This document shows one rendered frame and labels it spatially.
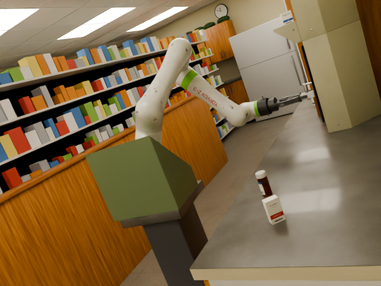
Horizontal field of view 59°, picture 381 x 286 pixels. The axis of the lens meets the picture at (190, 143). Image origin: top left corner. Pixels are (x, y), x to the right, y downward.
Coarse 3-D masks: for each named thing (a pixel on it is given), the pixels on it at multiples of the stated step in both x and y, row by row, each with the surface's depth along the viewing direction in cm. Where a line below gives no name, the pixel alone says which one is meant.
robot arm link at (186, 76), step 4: (188, 68) 184; (180, 72) 182; (184, 72) 182; (188, 72) 182; (192, 72) 183; (196, 72) 185; (180, 76) 183; (184, 76) 182; (188, 76) 182; (192, 76) 182; (176, 80) 185; (180, 80) 184; (184, 80) 183; (188, 80) 182; (180, 84) 185; (184, 84) 184; (188, 84) 182; (184, 88) 186
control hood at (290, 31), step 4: (288, 24) 161; (292, 24) 160; (296, 24) 160; (276, 28) 164; (280, 28) 163; (284, 28) 162; (288, 28) 162; (292, 28) 161; (296, 28) 160; (276, 32) 165; (280, 32) 164; (284, 32) 163; (288, 32) 162; (292, 32) 161; (296, 32) 161; (284, 36) 164; (288, 36) 163; (292, 36) 162; (296, 36) 161; (292, 40) 163; (296, 40) 162; (300, 40) 161
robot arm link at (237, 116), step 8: (192, 80) 181; (200, 80) 182; (192, 88) 182; (200, 88) 181; (208, 88) 181; (200, 96) 182; (208, 96) 180; (216, 96) 179; (224, 96) 180; (216, 104) 179; (224, 104) 178; (232, 104) 177; (224, 112) 178; (232, 112) 176; (240, 112) 175; (248, 112) 180; (232, 120) 177; (240, 120) 175; (248, 120) 184
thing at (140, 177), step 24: (120, 144) 144; (144, 144) 140; (96, 168) 153; (120, 168) 148; (144, 168) 144; (168, 168) 146; (120, 192) 153; (144, 192) 148; (168, 192) 144; (120, 216) 157
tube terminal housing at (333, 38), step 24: (312, 0) 153; (336, 0) 155; (312, 24) 157; (336, 24) 156; (360, 24) 160; (312, 48) 160; (336, 48) 158; (360, 48) 161; (312, 72) 164; (336, 72) 159; (360, 72) 163; (336, 96) 163; (360, 96) 164; (336, 120) 166; (360, 120) 165
